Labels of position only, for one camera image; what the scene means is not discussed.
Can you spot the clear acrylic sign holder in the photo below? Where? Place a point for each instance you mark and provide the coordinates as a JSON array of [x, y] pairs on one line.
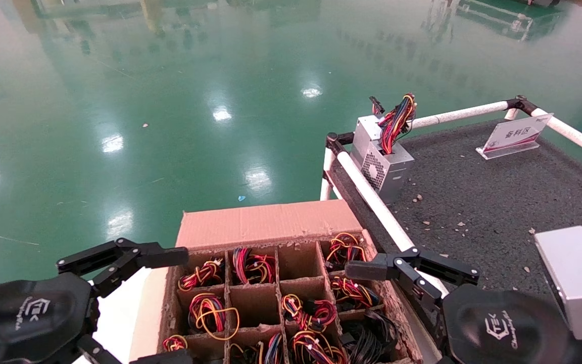
[[516, 132]]

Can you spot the grey power supply unit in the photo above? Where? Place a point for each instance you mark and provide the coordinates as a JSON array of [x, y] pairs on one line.
[[397, 177]]

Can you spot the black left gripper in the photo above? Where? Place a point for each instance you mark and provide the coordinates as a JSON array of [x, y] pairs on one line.
[[28, 318]]

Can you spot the white pipe table frame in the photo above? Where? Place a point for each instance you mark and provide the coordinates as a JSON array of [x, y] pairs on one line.
[[395, 227]]

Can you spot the silver power supply black connector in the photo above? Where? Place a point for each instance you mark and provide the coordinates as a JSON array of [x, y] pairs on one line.
[[367, 126]]

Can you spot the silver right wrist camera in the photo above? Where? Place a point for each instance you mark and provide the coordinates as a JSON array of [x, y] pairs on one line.
[[574, 278]]

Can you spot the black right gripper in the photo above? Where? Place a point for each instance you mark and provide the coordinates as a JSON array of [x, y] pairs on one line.
[[503, 328]]

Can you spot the cardboard box with dividers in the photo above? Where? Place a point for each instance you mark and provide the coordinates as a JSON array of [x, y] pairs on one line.
[[265, 222]]

